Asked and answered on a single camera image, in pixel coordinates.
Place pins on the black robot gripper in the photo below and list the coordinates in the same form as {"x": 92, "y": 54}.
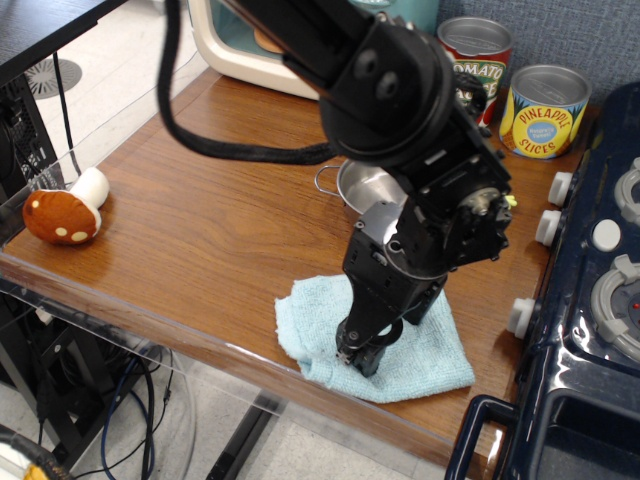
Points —
{"x": 394, "y": 265}

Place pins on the light blue cloth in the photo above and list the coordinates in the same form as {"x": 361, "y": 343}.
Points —
{"x": 428, "y": 359}

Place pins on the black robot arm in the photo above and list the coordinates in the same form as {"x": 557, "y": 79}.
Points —
{"x": 388, "y": 100}

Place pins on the stainless steel pot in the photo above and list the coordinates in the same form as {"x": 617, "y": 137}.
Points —
{"x": 358, "y": 186}

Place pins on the white stove knob lower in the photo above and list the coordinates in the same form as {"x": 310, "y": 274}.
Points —
{"x": 520, "y": 316}

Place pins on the white stove knob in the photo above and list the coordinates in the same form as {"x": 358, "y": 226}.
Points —
{"x": 520, "y": 316}
{"x": 547, "y": 227}
{"x": 559, "y": 188}

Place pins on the yellow-green toy vegetable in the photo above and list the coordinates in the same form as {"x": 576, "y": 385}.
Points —
{"x": 512, "y": 202}

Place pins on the dark blue toy stove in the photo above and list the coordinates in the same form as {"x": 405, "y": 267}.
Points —
{"x": 576, "y": 415}

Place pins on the white stove knob middle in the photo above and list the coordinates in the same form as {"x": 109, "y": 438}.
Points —
{"x": 547, "y": 227}

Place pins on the white stove knob upper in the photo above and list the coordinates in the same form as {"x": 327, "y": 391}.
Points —
{"x": 559, "y": 188}

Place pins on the pineapple slices can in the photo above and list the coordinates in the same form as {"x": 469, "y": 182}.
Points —
{"x": 544, "y": 110}

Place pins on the brown plush mushroom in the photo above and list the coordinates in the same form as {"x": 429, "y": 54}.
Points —
{"x": 68, "y": 217}

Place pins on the tomato sauce can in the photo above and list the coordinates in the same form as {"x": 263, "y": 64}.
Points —
{"x": 480, "y": 47}

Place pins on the teal toy microwave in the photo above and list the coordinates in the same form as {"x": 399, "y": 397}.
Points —
{"x": 234, "y": 49}

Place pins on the black desk frame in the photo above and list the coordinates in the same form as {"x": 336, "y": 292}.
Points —
{"x": 31, "y": 31}

